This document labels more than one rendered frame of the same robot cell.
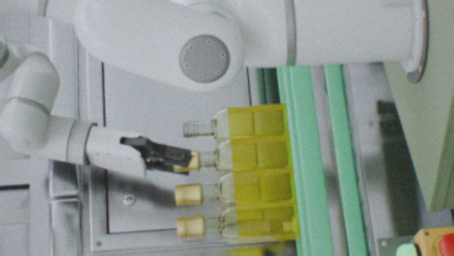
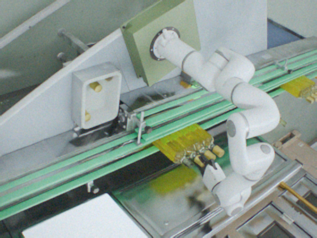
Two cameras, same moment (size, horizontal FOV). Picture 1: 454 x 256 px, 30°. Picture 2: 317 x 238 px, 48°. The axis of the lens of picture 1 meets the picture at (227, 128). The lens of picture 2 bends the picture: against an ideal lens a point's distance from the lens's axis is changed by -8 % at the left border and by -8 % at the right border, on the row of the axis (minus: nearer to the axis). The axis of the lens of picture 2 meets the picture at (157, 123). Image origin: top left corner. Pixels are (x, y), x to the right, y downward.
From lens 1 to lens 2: 1.68 m
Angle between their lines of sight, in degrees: 68
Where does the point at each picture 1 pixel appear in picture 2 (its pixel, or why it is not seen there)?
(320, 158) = (183, 105)
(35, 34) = not seen: outside the picture
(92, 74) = (181, 227)
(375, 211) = (189, 89)
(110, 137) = (218, 172)
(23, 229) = (247, 224)
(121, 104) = (184, 213)
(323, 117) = (170, 109)
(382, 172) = (177, 90)
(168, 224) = not seen: hidden behind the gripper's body
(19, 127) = not seen: hidden behind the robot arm
